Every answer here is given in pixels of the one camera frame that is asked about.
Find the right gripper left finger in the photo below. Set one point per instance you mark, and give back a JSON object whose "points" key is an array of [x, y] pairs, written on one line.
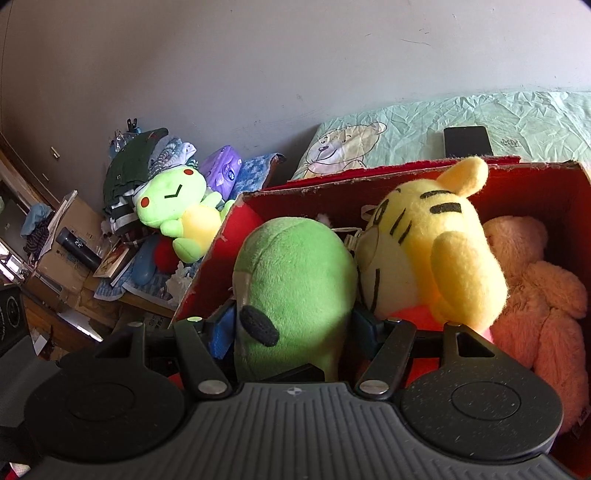
{"points": [[205, 347]]}

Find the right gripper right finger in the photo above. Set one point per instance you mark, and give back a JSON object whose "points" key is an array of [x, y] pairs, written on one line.
{"points": [[388, 345]]}

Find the green pea plush toy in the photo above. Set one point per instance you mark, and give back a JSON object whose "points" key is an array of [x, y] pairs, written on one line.
{"points": [[294, 282]]}

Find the yellow tiger plush toy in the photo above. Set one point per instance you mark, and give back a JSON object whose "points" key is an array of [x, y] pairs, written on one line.
{"points": [[425, 247]]}

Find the pink plush teddy bear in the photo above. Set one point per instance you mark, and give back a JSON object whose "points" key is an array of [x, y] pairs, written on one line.
{"points": [[539, 326]]}

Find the red cardboard box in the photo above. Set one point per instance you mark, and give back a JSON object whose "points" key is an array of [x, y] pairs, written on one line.
{"points": [[326, 432]]}

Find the white plush bunny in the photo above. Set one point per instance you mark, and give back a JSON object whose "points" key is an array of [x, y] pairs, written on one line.
{"points": [[350, 236]]}

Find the crumpled white tissue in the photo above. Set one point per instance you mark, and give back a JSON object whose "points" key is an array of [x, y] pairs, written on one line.
{"points": [[179, 282]]}

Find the green frog plush toy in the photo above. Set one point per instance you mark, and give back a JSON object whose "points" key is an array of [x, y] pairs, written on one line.
{"points": [[178, 203]]}

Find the cardboard box on floor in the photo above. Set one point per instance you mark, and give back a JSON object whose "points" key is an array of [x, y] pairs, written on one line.
{"points": [[55, 263]]}

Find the black bottle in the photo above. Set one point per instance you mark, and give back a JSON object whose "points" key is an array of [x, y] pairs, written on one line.
{"points": [[88, 256]]}

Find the purple tissue pack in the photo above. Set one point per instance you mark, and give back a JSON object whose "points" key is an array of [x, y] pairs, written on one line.
{"points": [[220, 170]]}

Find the dark green folded clothes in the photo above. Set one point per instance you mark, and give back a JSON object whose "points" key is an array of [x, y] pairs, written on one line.
{"points": [[127, 171]]}

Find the black smartphone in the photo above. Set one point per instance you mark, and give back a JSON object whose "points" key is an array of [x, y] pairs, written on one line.
{"points": [[465, 141]]}

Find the cartoon bear bed sheet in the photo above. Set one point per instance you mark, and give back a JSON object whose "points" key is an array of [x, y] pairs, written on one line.
{"points": [[536, 126]]}

